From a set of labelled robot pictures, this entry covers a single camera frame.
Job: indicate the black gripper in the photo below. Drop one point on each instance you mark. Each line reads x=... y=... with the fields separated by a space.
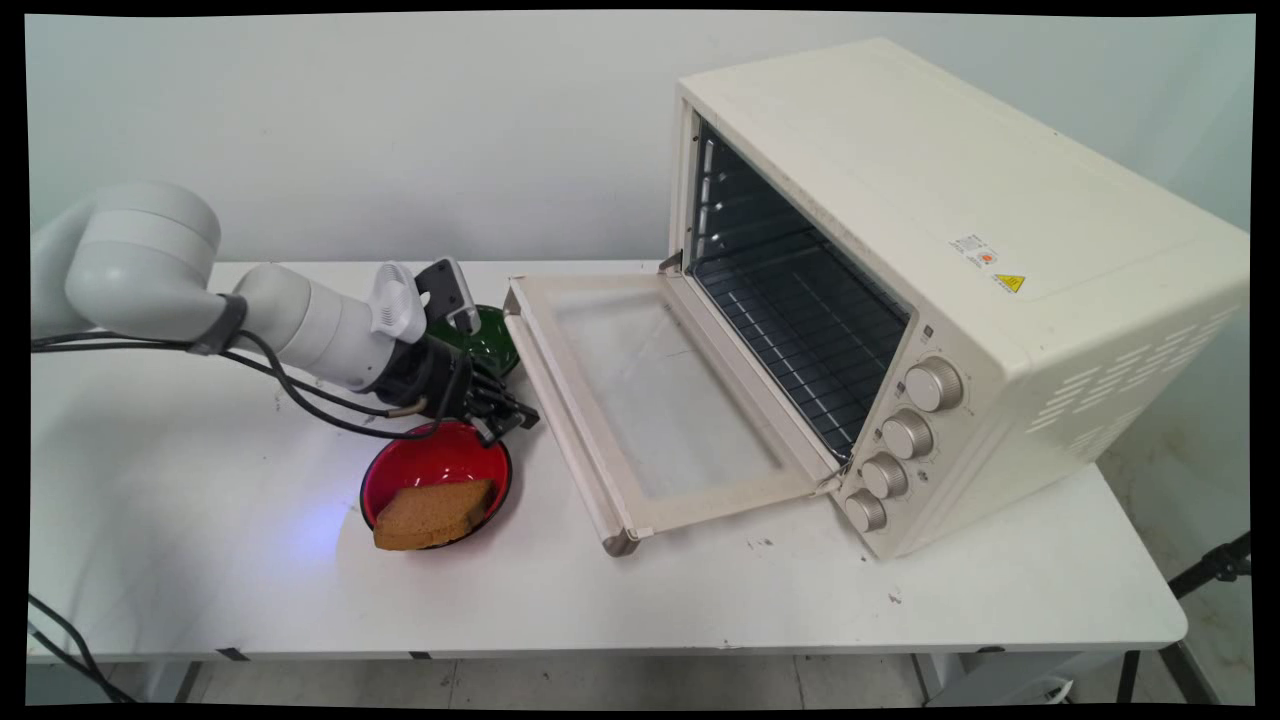
x=425 y=378

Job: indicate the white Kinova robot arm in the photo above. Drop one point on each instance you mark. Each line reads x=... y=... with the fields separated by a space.
x=150 y=265

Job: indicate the red bowl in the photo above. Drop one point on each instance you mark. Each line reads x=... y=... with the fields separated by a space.
x=440 y=462

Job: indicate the green bowl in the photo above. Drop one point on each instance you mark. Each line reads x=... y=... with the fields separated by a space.
x=497 y=340

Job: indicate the brown bread slice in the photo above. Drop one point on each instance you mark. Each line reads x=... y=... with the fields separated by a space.
x=430 y=515

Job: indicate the cream glass oven door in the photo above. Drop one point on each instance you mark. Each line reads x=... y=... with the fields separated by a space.
x=650 y=400

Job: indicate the large silver oven knob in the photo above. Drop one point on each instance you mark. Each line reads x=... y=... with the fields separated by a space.
x=933 y=385

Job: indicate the white label sticker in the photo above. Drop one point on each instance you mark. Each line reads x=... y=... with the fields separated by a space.
x=973 y=250

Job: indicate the cream toaster oven body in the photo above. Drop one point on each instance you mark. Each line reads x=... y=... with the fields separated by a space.
x=960 y=180

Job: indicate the yellow warning sticker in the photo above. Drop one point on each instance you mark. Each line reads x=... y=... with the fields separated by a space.
x=1009 y=283

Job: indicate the black tripod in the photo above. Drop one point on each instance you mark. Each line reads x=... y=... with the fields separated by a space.
x=1205 y=570

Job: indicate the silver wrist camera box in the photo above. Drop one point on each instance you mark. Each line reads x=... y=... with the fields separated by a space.
x=447 y=293

